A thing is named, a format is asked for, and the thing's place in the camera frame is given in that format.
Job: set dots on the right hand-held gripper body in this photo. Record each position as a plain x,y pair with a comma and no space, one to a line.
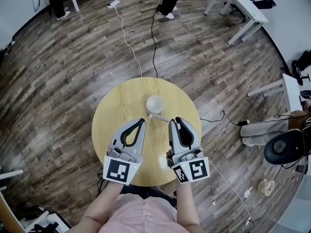
194,170

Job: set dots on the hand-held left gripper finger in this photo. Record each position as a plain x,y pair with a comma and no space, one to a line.
119,132
142,137

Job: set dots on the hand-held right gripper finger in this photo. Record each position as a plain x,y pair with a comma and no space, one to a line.
173,137
195,136

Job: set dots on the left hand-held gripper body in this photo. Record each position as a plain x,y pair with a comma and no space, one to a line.
121,171

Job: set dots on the lilac toothbrush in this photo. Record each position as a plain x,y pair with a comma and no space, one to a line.
161,118

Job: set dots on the white cup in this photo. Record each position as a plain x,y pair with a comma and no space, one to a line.
155,104

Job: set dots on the person's right forearm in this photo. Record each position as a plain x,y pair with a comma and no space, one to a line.
187,203

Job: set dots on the person's left forearm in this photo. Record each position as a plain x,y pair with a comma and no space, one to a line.
107,203

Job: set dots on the person's dark trousers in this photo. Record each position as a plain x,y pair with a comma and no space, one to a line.
145,190

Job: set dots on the person's pink shirt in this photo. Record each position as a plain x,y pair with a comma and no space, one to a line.
143,215

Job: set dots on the black power adapter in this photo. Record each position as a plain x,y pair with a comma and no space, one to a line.
243,123

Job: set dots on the small white plastic piece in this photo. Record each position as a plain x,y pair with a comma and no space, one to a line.
247,193

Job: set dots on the beige tape spool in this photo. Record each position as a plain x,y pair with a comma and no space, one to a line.
266,188

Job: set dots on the black office chair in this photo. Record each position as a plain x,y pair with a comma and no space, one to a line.
263,4
300,64

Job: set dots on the white power strip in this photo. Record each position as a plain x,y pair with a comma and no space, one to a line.
113,4

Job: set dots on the white frame furniture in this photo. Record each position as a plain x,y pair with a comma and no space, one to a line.
36,221

